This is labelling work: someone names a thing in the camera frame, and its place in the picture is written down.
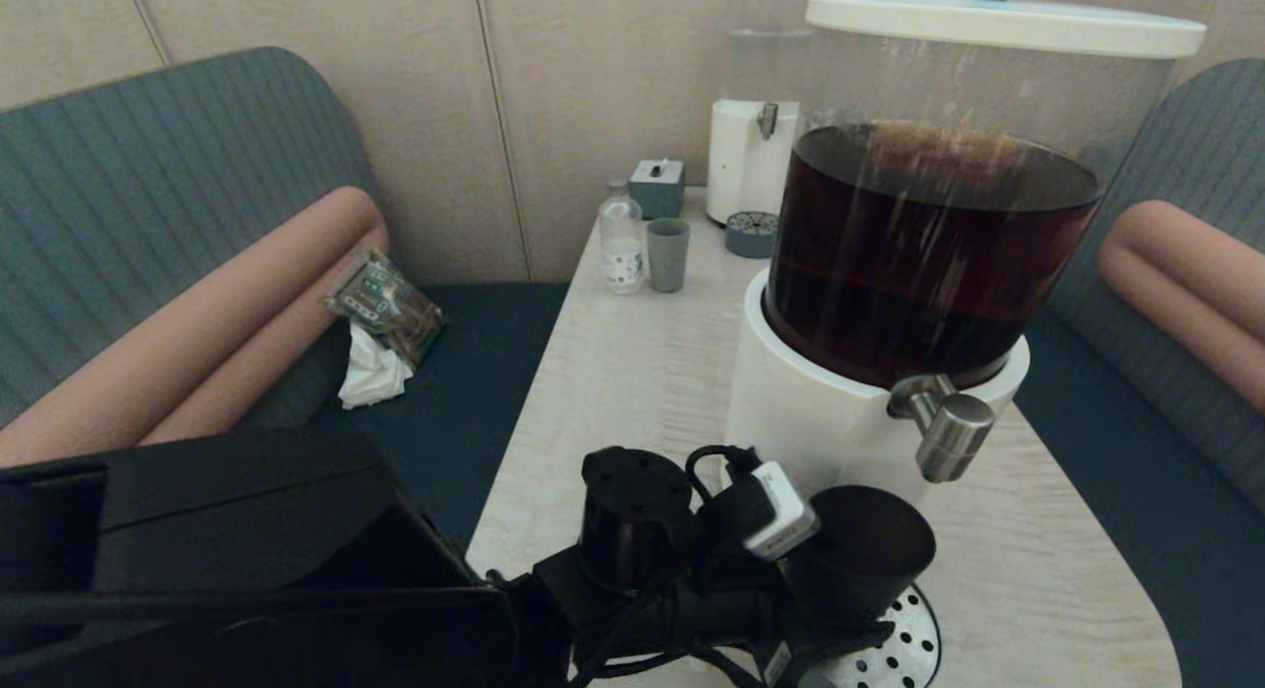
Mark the small white water dispenser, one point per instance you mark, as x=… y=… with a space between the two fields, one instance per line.
x=741 y=164

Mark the large white tea dispenser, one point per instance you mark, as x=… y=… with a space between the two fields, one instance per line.
x=889 y=273

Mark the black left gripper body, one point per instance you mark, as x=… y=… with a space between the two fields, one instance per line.
x=731 y=609

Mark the large blue perforated drip tray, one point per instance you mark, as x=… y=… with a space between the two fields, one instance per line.
x=899 y=648

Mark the pink bolster cushion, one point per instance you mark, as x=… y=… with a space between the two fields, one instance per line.
x=1206 y=248
x=1166 y=312
x=198 y=312
x=287 y=352

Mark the green snack packet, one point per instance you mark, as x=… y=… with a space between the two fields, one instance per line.
x=390 y=307

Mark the teal bench sofa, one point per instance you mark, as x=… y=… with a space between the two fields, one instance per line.
x=148 y=174
x=1166 y=471

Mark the small blue drip tray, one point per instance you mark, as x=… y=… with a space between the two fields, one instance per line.
x=751 y=235

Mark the teal right bench sofa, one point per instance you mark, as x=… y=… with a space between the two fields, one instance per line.
x=1166 y=471

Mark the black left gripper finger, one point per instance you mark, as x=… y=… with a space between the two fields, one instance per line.
x=840 y=641

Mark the grey-blue cup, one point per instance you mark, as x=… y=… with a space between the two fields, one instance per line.
x=668 y=258

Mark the blue napkin box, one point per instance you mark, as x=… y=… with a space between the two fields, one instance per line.
x=657 y=189

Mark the metal dispenser tap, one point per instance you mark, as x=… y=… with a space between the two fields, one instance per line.
x=949 y=431

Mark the black cup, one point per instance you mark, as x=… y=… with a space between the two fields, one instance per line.
x=870 y=550

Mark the clear plastic bottle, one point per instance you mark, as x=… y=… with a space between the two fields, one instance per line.
x=623 y=243

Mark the teal left bench sofa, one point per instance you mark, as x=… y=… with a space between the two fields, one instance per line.
x=148 y=174

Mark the white crumpled tissue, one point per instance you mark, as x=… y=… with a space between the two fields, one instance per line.
x=371 y=377

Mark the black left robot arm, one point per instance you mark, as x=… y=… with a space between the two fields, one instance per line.
x=296 y=569

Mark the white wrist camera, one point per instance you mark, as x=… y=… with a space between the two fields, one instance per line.
x=781 y=515

